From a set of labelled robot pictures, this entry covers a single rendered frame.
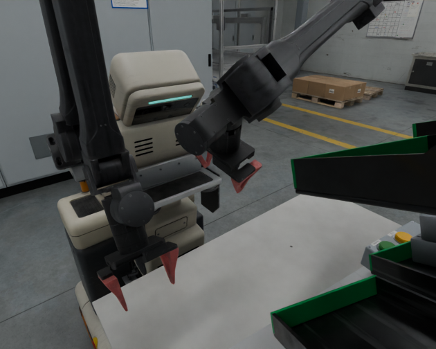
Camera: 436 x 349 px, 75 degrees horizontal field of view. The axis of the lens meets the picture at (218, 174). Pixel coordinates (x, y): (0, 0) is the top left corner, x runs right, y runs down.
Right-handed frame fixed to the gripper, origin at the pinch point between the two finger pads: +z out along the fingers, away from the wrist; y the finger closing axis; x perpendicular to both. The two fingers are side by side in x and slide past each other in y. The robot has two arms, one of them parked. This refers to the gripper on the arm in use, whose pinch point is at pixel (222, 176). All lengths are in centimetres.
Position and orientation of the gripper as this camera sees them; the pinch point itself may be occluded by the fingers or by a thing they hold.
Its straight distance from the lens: 60.0
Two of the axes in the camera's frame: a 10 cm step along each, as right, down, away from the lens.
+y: 7.1, 5.4, -4.5
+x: 7.1, -5.2, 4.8
